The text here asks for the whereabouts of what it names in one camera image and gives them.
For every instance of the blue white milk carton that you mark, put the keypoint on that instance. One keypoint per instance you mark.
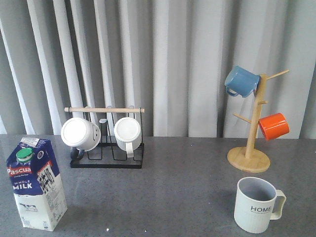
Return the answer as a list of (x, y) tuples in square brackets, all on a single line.
[(37, 184)]

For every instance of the white ribbed mug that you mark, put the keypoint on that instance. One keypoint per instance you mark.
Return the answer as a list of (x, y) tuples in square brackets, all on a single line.
[(128, 135)]

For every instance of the grey pleated curtain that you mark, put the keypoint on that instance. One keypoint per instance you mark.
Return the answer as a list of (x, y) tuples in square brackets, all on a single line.
[(170, 57)]

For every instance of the white smiley mug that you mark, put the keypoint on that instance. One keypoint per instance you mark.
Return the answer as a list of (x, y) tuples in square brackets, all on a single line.
[(81, 135)]

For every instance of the blue enamel mug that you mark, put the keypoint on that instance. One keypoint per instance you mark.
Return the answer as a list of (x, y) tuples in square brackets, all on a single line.
[(241, 82)]

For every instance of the wooden mug tree stand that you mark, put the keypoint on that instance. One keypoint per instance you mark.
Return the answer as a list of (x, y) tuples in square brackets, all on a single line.
[(248, 158)]

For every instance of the orange mug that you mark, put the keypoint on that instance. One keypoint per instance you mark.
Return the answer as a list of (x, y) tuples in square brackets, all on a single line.
[(273, 126)]

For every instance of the cream HOME mug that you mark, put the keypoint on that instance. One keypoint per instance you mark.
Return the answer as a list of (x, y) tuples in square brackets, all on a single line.
[(257, 203)]

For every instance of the black wire mug rack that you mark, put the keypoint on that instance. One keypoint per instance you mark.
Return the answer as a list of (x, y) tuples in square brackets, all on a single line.
[(107, 154)]

